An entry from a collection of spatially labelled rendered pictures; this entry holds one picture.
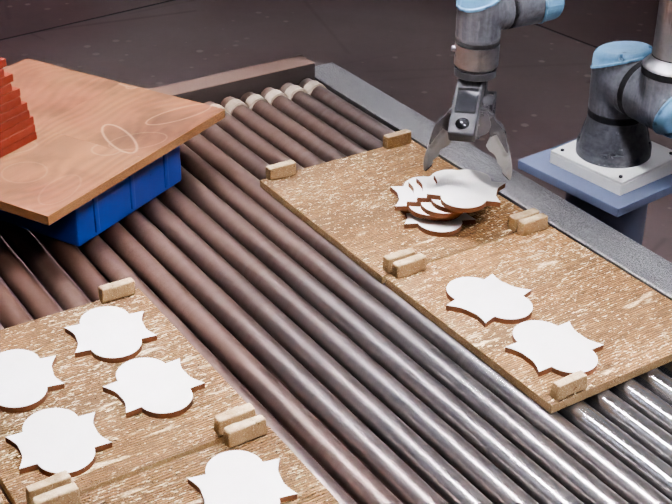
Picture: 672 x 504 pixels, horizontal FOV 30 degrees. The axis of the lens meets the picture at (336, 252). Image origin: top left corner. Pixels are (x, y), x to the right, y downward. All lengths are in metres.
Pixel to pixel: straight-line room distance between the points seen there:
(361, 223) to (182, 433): 0.65
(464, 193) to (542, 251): 0.17
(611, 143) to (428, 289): 0.67
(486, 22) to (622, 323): 0.53
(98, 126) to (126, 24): 3.58
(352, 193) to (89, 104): 0.54
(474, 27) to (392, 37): 3.66
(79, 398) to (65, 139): 0.66
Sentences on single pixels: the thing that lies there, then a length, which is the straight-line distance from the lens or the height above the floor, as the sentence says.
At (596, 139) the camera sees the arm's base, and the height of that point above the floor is 0.95.
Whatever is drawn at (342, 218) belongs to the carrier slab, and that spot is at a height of 0.94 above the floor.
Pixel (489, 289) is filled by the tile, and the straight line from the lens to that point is 2.03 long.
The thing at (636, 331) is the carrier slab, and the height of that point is 0.94.
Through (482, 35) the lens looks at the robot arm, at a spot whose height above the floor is 1.29.
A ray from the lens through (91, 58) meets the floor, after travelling 5.56.
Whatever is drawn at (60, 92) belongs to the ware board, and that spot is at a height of 1.04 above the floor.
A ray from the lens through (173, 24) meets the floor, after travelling 5.91.
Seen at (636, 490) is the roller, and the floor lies 0.92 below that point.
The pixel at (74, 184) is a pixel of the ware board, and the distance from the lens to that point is 2.16.
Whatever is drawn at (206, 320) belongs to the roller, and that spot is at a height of 0.92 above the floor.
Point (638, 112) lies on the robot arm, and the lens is 2.46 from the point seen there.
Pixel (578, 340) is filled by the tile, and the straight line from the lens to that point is 1.93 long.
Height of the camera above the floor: 2.01
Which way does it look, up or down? 30 degrees down
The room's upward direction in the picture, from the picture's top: 1 degrees clockwise
